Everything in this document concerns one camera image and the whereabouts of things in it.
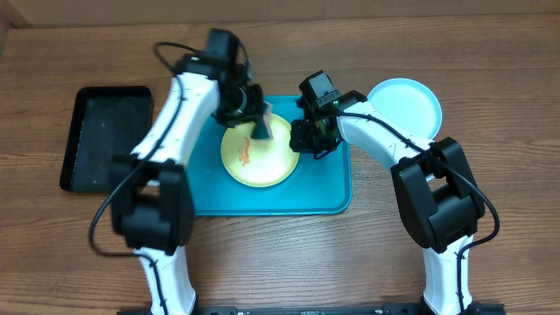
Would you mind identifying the yellow-green plate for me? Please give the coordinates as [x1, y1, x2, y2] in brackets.
[220, 114, 299, 188]

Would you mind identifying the light blue plate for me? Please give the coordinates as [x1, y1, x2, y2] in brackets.
[367, 78, 443, 139]

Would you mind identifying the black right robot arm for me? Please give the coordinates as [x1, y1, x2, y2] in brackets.
[290, 71, 485, 314]

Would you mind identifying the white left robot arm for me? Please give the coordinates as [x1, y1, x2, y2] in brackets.
[100, 28, 272, 314]

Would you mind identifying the black water tray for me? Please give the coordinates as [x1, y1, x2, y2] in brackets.
[59, 86, 153, 193]

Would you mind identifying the brown cardboard backdrop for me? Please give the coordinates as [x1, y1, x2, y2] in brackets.
[1, 0, 559, 28]

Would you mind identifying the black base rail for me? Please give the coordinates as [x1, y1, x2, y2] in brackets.
[116, 303, 507, 315]

